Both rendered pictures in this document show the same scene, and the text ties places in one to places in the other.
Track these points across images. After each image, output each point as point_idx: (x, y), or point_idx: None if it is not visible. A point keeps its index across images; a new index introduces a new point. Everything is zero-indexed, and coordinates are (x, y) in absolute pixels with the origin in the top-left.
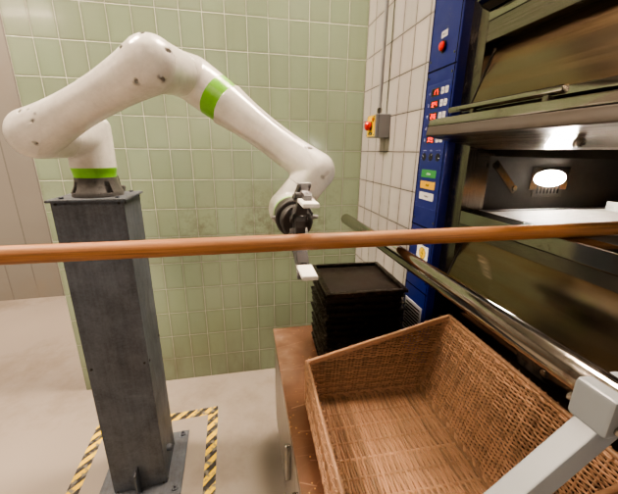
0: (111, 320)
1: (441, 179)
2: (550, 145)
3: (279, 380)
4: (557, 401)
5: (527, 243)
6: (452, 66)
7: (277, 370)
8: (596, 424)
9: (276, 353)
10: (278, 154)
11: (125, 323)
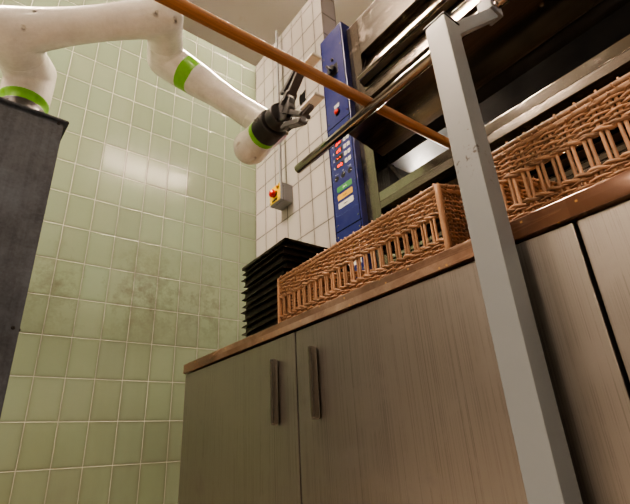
0: None
1: (357, 179)
2: (424, 113)
3: (209, 400)
4: None
5: (433, 167)
6: (347, 116)
7: (197, 408)
8: (488, 5)
9: (194, 386)
10: (244, 106)
11: (8, 257)
